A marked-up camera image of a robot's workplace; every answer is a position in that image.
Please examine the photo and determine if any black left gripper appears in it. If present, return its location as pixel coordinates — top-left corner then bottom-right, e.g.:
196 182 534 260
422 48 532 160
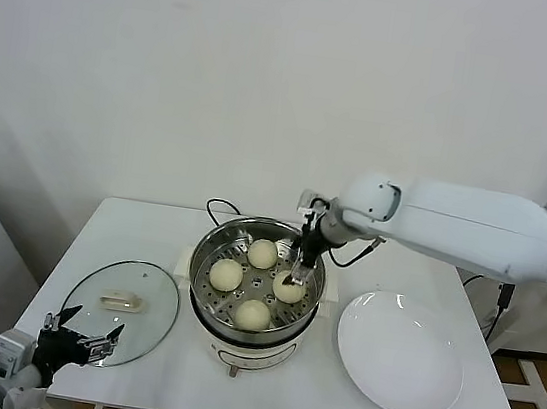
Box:
31 299 128 391

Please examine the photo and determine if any black power adapter with cable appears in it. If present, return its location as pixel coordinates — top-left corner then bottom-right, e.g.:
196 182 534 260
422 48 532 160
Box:
454 272 517 345

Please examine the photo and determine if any black right camera cable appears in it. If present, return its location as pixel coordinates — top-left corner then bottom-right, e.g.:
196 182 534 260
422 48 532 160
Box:
323 229 385 274

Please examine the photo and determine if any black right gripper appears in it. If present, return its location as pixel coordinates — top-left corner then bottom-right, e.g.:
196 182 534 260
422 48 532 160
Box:
281 211 329 292

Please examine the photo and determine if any black cooker power cord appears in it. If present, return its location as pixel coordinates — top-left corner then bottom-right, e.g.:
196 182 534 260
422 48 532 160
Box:
202 198 244 231

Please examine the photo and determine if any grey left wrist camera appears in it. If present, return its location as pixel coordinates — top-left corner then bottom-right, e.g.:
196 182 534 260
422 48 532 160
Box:
0 327 39 380

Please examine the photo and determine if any white electric cooker pot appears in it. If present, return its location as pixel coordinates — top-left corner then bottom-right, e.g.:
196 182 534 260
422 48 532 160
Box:
159 246 342 392

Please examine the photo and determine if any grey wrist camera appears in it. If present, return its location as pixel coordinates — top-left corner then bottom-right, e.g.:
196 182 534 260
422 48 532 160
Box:
0 327 39 380
295 187 333 223

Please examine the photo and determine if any round glass pot lid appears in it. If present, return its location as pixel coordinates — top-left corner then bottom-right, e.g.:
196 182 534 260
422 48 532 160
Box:
52 251 185 378

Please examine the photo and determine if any white side desk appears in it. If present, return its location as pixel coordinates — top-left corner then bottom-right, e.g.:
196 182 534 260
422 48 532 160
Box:
483 274 547 409

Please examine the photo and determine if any large white plate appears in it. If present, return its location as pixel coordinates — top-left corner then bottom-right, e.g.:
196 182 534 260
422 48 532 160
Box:
325 284 474 409

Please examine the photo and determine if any perforated steel steamer basket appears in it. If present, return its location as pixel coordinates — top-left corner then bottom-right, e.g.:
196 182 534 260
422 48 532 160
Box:
180 208 333 340

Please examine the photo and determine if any white steamed baozi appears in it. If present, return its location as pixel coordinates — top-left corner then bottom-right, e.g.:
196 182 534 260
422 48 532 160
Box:
206 256 246 296
232 296 273 335
244 236 281 271
270 267 310 306

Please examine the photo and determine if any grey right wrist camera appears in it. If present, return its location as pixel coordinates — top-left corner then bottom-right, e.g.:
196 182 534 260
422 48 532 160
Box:
295 187 333 223

